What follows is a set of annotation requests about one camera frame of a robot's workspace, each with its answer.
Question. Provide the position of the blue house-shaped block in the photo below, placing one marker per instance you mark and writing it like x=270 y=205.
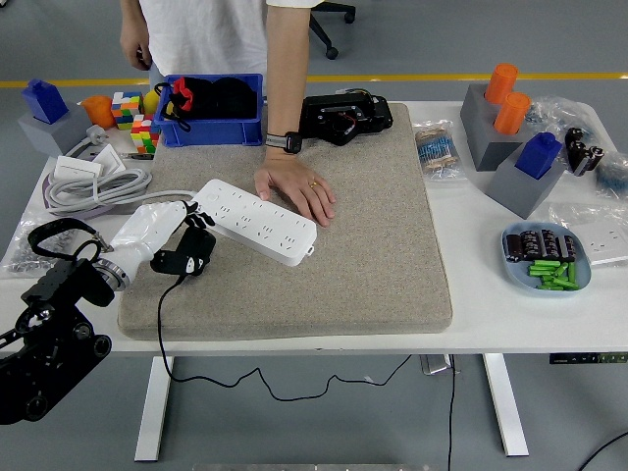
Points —
x=44 y=103
x=537 y=157

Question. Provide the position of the light blue plate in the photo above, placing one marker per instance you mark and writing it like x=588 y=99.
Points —
x=515 y=277

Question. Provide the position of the black round pouch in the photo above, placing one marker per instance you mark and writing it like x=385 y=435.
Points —
x=235 y=100

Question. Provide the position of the white power strip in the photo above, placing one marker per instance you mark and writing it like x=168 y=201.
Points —
x=265 y=225

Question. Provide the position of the person's left forearm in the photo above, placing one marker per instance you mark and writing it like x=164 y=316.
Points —
x=287 y=73

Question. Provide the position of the yellow ball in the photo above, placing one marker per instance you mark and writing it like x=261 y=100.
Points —
x=151 y=102

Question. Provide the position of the blue plastic bin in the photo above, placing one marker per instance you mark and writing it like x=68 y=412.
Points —
x=211 y=135

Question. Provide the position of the white wall socket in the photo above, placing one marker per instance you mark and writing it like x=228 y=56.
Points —
x=606 y=245

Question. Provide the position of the person's torso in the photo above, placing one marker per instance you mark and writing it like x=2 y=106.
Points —
x=206 y=34

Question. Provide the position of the black office chair base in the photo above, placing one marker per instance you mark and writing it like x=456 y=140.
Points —
x=324 y=34

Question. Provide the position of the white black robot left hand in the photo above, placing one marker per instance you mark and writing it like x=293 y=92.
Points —
x=142 y=230

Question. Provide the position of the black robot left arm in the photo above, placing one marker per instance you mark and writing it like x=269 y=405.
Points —
x=49 y=343

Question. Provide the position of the colourful puzzle cube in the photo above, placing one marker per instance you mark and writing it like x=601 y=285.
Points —
x=144 y=135
x=125 y=110

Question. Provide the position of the large grey block holder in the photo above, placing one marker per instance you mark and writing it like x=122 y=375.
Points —
x=483 y=142

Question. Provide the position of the silver box under table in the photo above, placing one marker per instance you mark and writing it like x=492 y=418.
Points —
x=435 y=364

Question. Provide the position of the grey-brown mat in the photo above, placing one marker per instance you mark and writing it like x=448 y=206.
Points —
x=343 y=245

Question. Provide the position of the small dark tweezers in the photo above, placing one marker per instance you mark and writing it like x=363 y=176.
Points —
x=135 y=155

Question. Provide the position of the person's right forearm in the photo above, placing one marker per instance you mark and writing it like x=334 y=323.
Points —
x=131 y=17

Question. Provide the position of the black pouch with red trim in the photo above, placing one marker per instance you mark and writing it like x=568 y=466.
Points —
x=198 y=98

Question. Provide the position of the black cylindrical capacitor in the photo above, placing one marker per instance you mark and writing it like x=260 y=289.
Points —
x=531 y=244
x=547 y=243
x=514 y=247
x=570 y=247

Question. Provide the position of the orange cup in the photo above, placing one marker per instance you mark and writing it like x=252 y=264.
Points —
x=98 y=112

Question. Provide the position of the small green cylinder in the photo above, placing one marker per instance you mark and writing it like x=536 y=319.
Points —
x=557 y=287
x=541 y=270
x=547 y=264
x=572 y=272

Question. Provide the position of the bag of black capacitors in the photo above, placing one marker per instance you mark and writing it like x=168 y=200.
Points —
x=579 y=149

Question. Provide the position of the clear bag of screws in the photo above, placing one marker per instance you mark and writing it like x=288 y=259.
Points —
x=19 y=255

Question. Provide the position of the clear bag of resistors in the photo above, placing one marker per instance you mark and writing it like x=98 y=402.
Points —
x=436 y=149

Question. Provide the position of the orange cylinder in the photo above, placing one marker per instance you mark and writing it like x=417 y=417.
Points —
x=501 y=83
x=511 y=113

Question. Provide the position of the person's right hand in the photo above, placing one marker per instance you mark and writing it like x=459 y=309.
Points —
x=135 y=49

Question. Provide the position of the person's left hand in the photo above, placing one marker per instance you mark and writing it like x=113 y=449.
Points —
x=294 y=184

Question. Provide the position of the bag of blue parts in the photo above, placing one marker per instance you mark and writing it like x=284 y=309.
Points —
x=613 y=172

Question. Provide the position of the white table leg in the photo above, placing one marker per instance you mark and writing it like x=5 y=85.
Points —
x=505 y=407
x=154 y=407

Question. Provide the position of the white wall switch panel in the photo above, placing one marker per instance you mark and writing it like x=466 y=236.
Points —
x=73 y=168

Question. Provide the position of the crumpled clear plastic bag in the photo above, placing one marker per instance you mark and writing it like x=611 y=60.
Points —
x=574 y=216

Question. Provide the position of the black wristwatch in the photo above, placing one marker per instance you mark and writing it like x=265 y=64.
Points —
x=289 y=142

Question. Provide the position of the black machine housing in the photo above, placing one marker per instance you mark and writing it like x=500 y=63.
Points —
x=363 y=118

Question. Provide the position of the white square socket panel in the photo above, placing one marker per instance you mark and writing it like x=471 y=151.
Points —
x=110 y=159

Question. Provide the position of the black table control panel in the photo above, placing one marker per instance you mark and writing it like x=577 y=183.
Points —
x=589 y=358

